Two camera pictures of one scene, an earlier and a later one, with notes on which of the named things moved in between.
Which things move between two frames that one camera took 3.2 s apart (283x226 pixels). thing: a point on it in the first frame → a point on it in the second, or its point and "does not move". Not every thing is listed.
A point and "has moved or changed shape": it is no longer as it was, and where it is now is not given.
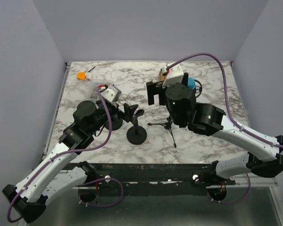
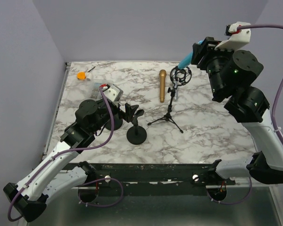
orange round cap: x=81 y=75 does not move
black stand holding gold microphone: x=116 y=123 does not move
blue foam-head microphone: x=191 y=83 → x=187 y=60
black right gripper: x=154 y=88 → x=207 y=48
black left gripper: x=129 y=111 does not move
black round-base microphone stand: x=137 y=134 does not move
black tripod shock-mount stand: x=168 y=124 has moved or changed shape
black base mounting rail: x=152 y=174 does not move
